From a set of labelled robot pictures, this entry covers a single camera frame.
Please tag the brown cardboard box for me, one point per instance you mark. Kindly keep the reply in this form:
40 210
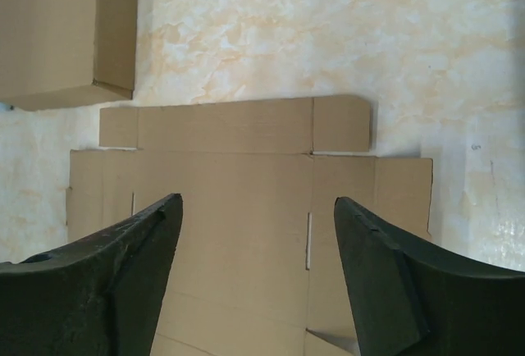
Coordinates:
257 269
67 53

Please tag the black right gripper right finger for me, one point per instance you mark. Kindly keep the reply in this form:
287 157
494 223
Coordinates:
409 296

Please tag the folded brown cardboard box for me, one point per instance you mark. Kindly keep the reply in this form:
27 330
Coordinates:
67 53

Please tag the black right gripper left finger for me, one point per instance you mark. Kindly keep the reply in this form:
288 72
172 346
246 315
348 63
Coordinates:
99 295

